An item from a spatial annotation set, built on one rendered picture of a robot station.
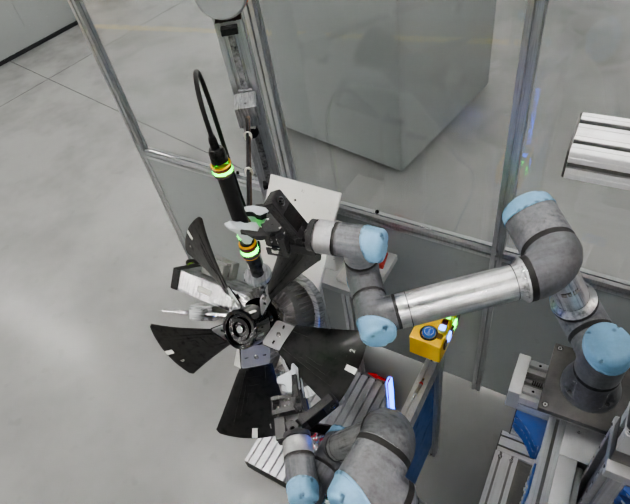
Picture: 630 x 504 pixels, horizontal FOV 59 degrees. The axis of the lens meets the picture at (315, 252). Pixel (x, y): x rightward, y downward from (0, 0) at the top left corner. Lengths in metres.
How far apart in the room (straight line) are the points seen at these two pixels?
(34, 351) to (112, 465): 0.95
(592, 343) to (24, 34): 6.34
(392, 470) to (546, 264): 0.49
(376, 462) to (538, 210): 0.61
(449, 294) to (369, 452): 0.34
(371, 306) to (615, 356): 0.65
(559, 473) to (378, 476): 0.72
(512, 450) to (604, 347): 1.07
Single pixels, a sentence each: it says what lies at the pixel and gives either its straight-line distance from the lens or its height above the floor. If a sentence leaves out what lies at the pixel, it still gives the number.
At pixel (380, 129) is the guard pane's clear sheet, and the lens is 1.87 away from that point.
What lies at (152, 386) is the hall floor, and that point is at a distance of 3.13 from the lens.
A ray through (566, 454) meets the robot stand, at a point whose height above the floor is 0.95.
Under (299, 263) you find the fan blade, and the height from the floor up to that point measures 1.40.
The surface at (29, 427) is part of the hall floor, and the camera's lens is 3.35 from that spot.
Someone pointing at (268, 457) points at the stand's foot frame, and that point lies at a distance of 2.68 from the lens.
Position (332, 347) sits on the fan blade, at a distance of 1.55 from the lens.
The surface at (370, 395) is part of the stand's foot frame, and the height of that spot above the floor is 0.08.
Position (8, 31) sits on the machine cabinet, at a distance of 6.88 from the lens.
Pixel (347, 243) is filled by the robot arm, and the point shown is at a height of 1.67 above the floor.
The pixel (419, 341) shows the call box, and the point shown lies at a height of 1.07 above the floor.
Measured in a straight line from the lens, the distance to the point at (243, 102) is 1.79.
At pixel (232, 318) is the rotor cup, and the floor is 1.23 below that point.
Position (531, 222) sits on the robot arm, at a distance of 1.24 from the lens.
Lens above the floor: 2.50
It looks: 47 degrees down
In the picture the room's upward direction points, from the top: 12 degrees counter-clockwise
